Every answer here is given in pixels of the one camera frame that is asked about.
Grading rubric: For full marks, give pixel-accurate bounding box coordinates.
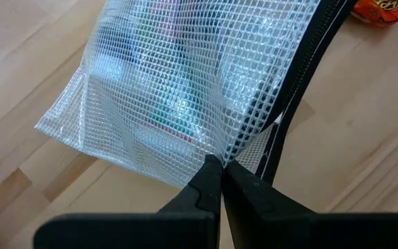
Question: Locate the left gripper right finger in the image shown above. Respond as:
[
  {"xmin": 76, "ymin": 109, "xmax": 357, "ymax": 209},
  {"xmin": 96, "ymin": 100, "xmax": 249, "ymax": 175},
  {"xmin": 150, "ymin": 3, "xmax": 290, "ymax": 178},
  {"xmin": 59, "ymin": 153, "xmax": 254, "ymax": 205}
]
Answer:
[{"xmin": 223, "ymin": 159, "xmax": 398, "ymax": 249}]

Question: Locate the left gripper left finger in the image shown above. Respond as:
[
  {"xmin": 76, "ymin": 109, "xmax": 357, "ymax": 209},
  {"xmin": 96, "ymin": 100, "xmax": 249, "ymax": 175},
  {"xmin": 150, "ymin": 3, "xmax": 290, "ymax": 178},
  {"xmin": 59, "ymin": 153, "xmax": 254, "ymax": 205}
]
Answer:
[{"xmin": 34, "ymin": 154, "xmax": 223, "ymax": 249}]

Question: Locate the clear zip pouch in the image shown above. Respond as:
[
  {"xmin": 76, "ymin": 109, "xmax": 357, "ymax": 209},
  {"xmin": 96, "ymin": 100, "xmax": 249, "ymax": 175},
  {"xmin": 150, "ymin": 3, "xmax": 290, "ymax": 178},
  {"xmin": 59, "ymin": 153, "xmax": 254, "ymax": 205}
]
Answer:
[{"xmin": 35, "ymin": 0, "xmax": 359, "ymax": 190}]

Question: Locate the red snack packet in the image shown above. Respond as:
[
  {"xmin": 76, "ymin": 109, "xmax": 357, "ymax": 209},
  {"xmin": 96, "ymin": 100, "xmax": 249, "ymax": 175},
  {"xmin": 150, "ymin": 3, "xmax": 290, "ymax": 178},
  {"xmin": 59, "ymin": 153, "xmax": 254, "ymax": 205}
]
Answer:
[{"xmin": 352, "ymin": 0, "xmax": 398, "ymax": 33}]

